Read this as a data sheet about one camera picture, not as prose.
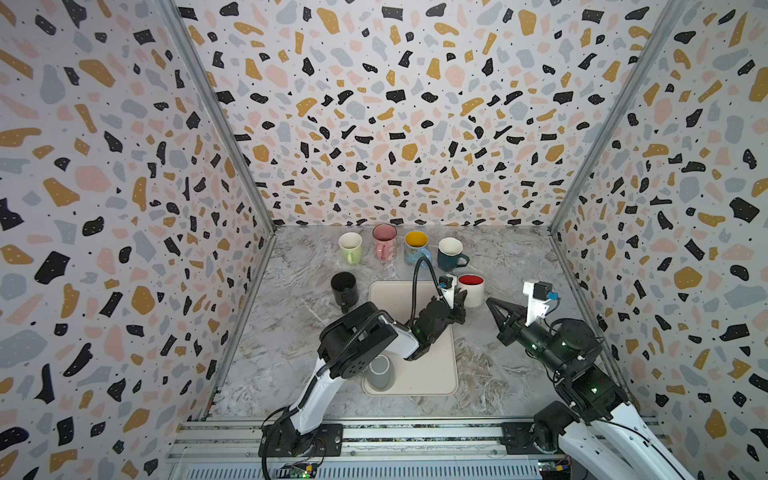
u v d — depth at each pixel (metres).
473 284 0.92
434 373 0.85
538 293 0.59
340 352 0.52
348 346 0.48
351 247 1.03
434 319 0.73
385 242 1.03
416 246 1.02
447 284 0.80
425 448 0.73
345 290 0.98
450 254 1.00
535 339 0.59
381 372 0.75
